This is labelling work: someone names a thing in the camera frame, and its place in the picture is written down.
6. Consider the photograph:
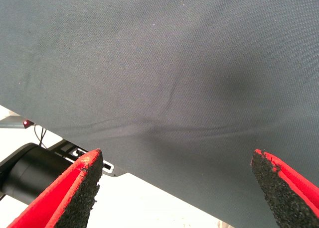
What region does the dark grey table cloth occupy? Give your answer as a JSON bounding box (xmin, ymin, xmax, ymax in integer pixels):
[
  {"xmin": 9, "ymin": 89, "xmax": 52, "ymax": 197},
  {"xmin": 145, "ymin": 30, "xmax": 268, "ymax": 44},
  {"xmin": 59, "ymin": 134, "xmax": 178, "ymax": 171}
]
[{"xmin": 0, "ymin": 0, "xmax": 319, "ymax": 228}]

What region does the thin black wire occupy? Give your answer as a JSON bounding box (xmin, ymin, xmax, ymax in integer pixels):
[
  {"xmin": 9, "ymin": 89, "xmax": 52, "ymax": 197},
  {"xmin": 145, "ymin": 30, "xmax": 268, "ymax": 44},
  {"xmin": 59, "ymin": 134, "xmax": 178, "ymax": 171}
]
[{"xmin": 34, "ymin": 124, "xmax": 48, "ymax": 149}]

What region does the grey metal bar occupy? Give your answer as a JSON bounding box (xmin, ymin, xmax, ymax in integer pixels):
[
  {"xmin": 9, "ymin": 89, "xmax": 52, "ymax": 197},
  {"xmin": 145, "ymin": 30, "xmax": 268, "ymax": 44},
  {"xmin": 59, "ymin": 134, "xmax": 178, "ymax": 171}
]
[{"xmin": 0, "ymin": 115, "xmax": 28, "ymax": 129}]

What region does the black cylinder housing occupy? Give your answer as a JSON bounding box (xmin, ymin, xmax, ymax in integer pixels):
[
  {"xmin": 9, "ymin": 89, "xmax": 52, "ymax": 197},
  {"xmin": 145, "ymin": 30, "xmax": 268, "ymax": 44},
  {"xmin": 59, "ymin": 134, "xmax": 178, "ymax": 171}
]
[{"xmin": 0, "ymin": 142, "xmax": 75, "ymax": 205}]

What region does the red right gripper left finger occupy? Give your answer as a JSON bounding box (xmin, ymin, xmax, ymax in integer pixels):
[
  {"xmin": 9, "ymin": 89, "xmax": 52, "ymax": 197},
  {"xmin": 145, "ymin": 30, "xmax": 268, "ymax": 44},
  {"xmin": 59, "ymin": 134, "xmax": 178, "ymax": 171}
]
[{"xmin": 7, "ymin": 148, "xmax": 104, "ymax": 228}]

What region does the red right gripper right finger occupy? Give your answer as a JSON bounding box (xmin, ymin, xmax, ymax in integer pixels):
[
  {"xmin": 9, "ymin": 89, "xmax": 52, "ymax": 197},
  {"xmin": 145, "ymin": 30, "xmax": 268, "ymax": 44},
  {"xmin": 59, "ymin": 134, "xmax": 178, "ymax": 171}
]
[{"xmin": 250, "ymin": 149, "xmax": 319, "ymax": 228}]

